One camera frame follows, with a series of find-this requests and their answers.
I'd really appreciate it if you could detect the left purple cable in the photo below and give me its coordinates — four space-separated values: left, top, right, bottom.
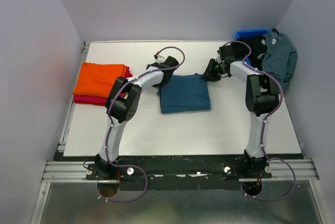
97 46 186 204

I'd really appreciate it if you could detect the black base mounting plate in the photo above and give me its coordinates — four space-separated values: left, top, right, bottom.
53 152 306 192

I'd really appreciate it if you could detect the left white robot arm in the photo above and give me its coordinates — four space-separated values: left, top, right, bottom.
94 56 181 180

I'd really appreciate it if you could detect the orange t shirt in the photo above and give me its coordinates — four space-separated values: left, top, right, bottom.
72 62 129 97

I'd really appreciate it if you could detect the blue plastic bin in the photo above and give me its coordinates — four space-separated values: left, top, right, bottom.
235 29 269 64

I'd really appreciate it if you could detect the black t shirt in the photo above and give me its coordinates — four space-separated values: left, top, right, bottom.
232 35 267 70

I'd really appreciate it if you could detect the pink t shirt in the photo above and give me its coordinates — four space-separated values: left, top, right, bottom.
73 64 133 107

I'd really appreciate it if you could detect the teal blue t shirt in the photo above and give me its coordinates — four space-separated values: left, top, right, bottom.
158 74 211 114

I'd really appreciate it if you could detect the grey blue t shirt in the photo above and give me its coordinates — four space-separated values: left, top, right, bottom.
262 28 298 90

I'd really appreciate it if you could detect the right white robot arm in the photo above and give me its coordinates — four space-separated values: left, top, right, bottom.
201 43 283 178

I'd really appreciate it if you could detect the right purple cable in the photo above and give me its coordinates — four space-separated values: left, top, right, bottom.
218 40 297 201

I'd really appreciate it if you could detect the aluminium frame rail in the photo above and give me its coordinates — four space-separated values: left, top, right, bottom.
28 41 100 224

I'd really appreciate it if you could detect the purple cable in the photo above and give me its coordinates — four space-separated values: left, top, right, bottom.
97 46 186 204
218 40 297 201

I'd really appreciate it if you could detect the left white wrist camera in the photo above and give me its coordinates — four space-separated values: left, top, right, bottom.
154 53 165 64

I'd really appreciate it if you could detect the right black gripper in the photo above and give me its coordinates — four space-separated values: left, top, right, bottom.
200 59 225 83

